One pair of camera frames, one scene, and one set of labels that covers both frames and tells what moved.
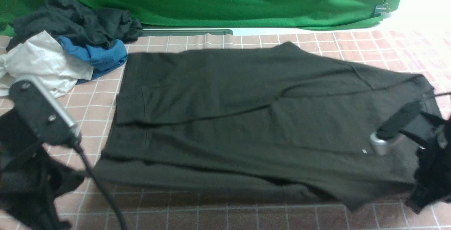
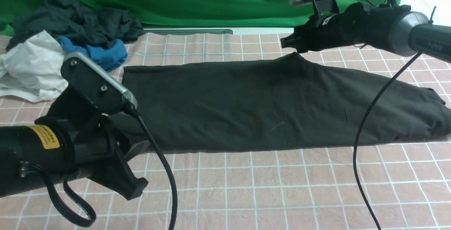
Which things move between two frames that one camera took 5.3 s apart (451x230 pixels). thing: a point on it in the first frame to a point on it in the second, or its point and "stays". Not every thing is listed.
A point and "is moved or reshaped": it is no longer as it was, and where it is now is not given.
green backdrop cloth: (298, 2) stays
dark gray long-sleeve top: (275, 118) is moved or reshaped
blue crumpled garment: (101, 58) stays
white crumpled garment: (42, 58) stays
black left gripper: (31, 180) to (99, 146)
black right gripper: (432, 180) to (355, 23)
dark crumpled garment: (96, 28) stays
